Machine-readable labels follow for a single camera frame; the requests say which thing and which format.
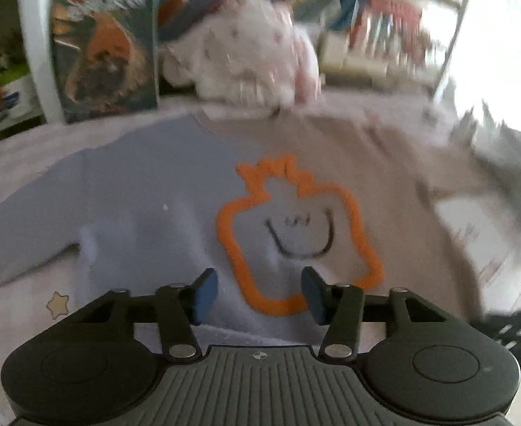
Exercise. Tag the dark object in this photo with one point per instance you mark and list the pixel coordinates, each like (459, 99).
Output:
(515, 333)

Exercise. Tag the white post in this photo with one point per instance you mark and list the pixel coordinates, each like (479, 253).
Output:
(38, 53)

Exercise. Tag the white pink plush toy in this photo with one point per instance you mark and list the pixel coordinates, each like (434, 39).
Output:
(242, 49)

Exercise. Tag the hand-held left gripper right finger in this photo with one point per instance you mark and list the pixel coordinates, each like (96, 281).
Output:
(313, 295)

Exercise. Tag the large dark picture book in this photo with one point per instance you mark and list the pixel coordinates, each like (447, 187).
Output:
(105, 49)

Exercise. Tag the pink printed blanket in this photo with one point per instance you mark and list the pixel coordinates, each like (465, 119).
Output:
(25, 151)

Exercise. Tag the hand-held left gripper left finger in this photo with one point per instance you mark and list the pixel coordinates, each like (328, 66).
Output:
(205, 293)

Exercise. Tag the row of books on shelf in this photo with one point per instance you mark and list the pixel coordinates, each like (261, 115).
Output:
(367, 31)

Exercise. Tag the light blue sweater orange outline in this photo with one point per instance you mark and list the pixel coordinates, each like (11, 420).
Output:
(153, 213)

